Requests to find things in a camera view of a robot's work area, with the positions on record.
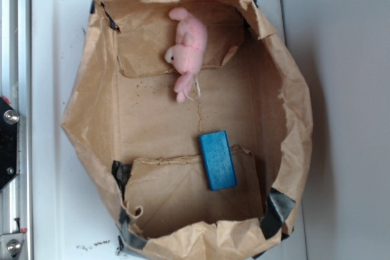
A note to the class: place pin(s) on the black metal bracket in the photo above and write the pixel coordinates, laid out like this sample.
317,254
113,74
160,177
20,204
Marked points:
8,143

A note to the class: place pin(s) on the brown paper bag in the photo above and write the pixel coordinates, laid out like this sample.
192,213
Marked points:
142,150

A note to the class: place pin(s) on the aluminium frame rail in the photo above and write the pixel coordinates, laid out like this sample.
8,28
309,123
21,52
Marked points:
16,197

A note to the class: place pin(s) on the pink plush toy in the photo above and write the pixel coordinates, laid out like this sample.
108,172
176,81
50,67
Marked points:
187,54

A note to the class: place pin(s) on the blue wooden block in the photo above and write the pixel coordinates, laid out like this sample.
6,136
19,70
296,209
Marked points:
218,161

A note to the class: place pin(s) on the silver corner bracket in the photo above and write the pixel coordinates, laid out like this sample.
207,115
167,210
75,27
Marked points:
13,246

